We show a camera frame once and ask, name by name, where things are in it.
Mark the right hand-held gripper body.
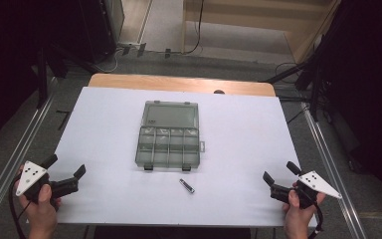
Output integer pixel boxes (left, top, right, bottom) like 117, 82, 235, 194
290, 170, 343, 211

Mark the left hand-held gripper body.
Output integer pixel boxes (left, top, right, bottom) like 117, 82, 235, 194
14, 160, 61, 204

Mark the clear plastic compartment box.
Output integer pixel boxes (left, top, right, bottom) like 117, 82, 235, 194
134, 100, 207, 172

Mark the person's right hand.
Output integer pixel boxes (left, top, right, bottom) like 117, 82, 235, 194
282, 180, 327, 233

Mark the person's left hand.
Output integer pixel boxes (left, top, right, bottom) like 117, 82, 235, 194
14, 165, 63, 233

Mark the white board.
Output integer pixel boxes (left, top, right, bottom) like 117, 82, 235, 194
25, 86, 318, 229

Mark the black metal stand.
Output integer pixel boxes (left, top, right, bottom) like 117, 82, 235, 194
34, 41, 98, 111
259, 31, 334, 123

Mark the black curtain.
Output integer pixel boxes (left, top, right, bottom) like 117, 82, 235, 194
0, 0, 91, 153
317, 0, 382, 213

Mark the black cabinet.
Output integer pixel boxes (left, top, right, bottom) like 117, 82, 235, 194
78, 0, 125, 64

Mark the wooden table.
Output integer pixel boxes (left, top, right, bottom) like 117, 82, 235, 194
88, 73, 277, 98

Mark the light wooden furniture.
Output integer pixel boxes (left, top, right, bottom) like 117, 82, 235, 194
180, 0, 342, 65

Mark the aluminium rail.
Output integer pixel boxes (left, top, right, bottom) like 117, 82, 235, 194
0, 94, 57, 228
300, 102, 368, 239

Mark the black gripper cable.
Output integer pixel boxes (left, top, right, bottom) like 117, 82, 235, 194
306, 198, 324, 239
7, 172, 34, 239

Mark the black floor cable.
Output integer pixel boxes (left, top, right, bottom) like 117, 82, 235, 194
274, 61, 311, 86

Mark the white floor cable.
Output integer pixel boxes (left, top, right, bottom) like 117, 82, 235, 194
94, 49, 123, 75

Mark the hanging black cable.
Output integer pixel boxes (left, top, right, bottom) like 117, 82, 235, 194
183, 0, 206, 56

